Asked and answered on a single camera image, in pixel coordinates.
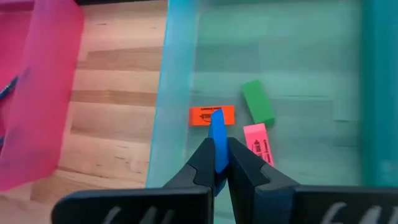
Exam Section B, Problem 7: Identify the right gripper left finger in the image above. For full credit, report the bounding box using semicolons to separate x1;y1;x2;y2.
51;138;216;224

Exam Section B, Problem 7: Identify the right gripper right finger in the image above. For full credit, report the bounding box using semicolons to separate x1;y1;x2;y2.
226;138;398;224

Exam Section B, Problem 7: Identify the pink eraser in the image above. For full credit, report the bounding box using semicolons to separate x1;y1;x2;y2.
243;123;274;167

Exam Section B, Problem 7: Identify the blue eraser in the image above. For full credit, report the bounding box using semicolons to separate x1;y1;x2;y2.
207;108;230;197

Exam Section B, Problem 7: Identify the orange eraser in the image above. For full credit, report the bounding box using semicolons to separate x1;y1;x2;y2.
188;105;235;127

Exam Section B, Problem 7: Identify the green eraser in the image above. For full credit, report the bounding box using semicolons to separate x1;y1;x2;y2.
241;79;276;128

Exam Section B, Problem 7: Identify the dark blue-purple crayon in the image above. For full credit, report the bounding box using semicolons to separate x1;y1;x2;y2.
0;75;20;101

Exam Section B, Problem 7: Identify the teal translucent plastic bin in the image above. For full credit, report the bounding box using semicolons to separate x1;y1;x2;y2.
146;0;398;224

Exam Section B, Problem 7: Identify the pink translucent plastic bin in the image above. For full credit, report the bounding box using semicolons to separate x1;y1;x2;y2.
0;0;85;192

